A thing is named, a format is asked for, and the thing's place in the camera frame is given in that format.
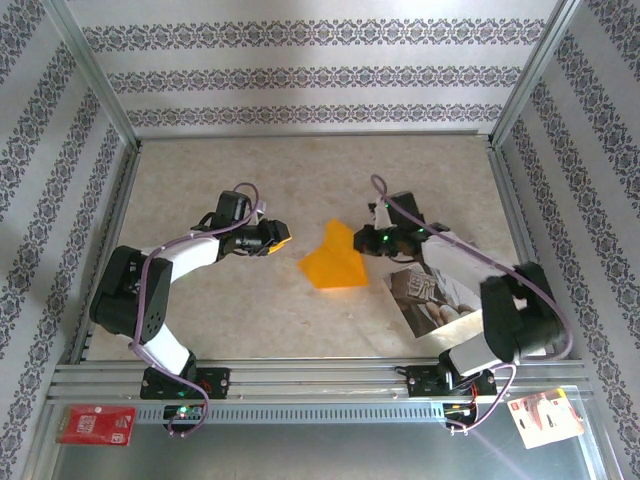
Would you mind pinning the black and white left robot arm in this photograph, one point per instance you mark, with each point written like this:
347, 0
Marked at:
190, 255

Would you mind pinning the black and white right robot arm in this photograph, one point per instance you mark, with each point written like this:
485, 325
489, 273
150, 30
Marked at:
515, 310

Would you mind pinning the shiny metal tray sheet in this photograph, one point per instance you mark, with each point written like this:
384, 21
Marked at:
320, 455

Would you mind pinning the printed photo magazine page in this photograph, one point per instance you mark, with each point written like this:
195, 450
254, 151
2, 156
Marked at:
430, 300

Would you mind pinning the small controller board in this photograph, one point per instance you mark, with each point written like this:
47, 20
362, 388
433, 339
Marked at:
457, 410
184, 411

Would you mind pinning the white and red blister package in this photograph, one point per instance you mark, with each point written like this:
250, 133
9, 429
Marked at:
545, 417

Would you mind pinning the red card package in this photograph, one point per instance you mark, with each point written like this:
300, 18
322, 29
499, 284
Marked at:
95, 425

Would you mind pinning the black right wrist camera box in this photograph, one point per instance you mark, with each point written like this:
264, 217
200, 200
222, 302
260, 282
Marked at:
406, 207

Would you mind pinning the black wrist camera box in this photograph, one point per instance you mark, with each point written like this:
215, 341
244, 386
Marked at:
232, 207
406, 207

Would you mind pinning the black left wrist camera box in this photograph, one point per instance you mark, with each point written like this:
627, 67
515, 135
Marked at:
232, 207

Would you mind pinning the aluminium rail beam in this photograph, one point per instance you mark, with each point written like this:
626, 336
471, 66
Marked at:
320, 375

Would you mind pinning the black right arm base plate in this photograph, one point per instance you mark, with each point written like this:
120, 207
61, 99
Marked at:
425, 382

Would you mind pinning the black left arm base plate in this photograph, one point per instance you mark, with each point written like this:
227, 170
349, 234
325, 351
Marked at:
215, 382

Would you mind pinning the aluminium corner post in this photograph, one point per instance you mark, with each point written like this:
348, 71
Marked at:
530, 75
95, 75

